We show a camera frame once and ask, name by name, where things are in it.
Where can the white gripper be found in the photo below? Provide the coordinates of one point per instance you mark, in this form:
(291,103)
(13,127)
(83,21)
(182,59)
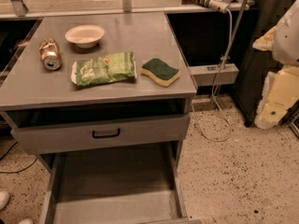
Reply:
(287,41)

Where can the green jalapeno chip bag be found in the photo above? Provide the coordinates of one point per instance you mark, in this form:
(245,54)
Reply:
(111,68)

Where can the grey drawer cabinet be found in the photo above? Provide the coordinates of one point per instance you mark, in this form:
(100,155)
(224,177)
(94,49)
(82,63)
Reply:
(33,96)

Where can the open grey middle drawer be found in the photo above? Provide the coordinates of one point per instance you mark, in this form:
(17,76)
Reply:
(118,185)

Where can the grey top drawer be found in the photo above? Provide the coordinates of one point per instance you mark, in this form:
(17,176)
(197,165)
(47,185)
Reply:
(78,136)

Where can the white plug adapter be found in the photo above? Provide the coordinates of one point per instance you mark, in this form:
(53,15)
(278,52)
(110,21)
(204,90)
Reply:
(219,5)

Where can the green and yellow sponge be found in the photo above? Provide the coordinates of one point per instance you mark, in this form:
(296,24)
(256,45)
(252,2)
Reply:
(160,72)

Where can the white paper bowl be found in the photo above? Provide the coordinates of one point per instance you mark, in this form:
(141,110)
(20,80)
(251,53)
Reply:
(85,36)

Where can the crushed gold soda can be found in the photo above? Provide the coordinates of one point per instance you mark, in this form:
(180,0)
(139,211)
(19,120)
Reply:
(50,54)

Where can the white shoe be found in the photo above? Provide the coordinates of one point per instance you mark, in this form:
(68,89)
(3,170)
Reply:
(4,199)
(26,221)

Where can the grey metal bracket box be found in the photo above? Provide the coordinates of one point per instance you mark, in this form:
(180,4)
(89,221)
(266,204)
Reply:
(207,75)

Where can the black drawer handle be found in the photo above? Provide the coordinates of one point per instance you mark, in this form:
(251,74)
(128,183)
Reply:
(106,134)

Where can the grey metal frame rail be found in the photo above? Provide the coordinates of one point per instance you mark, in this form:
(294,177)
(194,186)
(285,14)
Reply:
(124,3)

